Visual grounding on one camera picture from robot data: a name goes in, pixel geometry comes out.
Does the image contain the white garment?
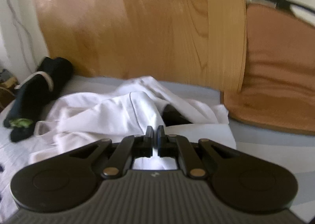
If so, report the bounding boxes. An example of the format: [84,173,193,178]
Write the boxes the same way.
[29,76,236,164]

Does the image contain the black clothes with green trim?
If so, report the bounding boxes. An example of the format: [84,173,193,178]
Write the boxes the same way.
[3,57,74,143]

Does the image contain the wooden headboard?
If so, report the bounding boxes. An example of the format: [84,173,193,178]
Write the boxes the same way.
[34,0,246,92]

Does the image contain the white cable on wall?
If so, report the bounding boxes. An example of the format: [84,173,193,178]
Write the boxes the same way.
[0,0,34,73]

